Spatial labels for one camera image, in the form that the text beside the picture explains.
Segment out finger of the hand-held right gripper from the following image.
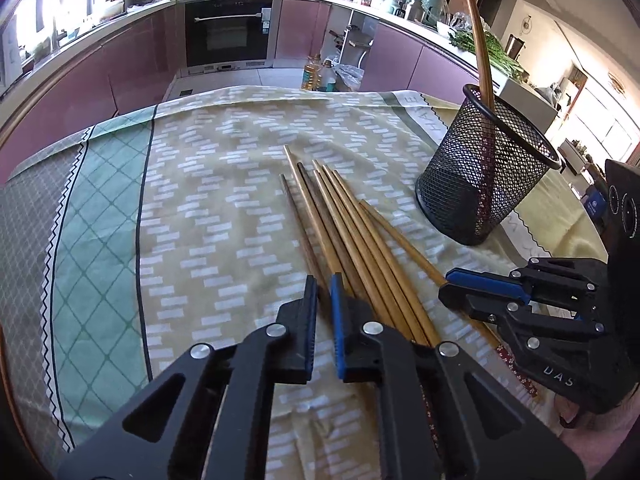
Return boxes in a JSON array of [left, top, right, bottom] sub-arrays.
[[445, 256, 610, 311], [438, 284, 608, 356]]

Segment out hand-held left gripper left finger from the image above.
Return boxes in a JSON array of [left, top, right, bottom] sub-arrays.
[[57, 275, 319, 480]]

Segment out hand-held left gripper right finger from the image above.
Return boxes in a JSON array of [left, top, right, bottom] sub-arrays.
[[329, 272, 586, 480]]

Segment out black mesh utensil holder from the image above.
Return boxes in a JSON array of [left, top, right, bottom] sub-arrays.
[[415, 84, 562, 247]]

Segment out bunch of wooden chopsticks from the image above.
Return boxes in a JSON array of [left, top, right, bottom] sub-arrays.
[[280, 145, 540, 406]]

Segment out long brown chopstick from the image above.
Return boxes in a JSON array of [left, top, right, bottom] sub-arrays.
[[461, 0, 498, 233]]

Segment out person's right forearm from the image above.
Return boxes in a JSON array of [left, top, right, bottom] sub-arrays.
[[557, 385, 640, 480]]

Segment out patterned yellow green tablecloth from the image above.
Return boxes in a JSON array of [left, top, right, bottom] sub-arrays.
[[0, 85, 621, 480]]

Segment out white box appliance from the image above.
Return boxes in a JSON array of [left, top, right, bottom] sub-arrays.
[[492, 77, 558, 136]]

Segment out green leafy vegetables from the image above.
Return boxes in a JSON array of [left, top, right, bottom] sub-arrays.
[[450, 30, 526, 81]]

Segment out purple kitchen cabinets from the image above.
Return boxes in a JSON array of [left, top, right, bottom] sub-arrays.
[[277, 0, 491, 93], [0, 0, 186, 171]]

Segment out clear plastic bag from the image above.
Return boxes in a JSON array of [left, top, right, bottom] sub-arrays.
[[335, 62, 363, 92]]

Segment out open storage shelf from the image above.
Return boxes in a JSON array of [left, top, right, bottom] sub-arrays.
[[330, 25, 373, 68]]

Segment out mint green bag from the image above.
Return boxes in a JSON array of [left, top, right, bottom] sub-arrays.
[[406, 0, 448, 26]]

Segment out black built-in oven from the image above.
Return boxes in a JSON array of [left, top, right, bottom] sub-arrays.
[[184, 0, 276, 68]]

